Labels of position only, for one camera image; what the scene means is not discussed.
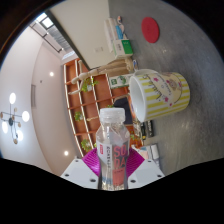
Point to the flat round red coaster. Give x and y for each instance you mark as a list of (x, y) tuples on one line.
[(150, 30)]

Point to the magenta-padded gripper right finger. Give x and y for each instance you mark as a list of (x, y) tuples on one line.
[(146, 173)]

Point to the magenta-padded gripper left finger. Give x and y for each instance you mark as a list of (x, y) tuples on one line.
[(78, 173)]

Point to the branched ceiling lamp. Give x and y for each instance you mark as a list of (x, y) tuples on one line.
[(13, 118)]

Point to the clear plastic drink bottle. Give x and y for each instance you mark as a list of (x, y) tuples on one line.
[(113, 150)]

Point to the green and white box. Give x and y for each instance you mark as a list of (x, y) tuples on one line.
[(122, 48)]

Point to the stack of dark books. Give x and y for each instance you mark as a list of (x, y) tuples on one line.
[(147, 128)]

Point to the yellow striped white mug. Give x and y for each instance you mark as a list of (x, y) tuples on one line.
[(166, 95)]

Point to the round printed badge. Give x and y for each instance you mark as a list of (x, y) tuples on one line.
[(135, 64)]

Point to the stack of white books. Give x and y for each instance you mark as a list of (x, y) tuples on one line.
[(111, 33)]

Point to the stack of colourful books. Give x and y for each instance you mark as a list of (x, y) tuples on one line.
[(151, 153)]

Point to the grey curtain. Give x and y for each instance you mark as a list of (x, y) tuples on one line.
[(58, 38)]

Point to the wooden artist mannequin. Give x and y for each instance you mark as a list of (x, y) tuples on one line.
[(110, 68)]

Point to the window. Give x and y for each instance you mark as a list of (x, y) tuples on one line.
[(45, 20)]

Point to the green and white carton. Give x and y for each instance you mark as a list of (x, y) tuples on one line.
[(120, 81)]

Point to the orange wooden shelf unit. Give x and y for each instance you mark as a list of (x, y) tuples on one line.
[(100, 100)]

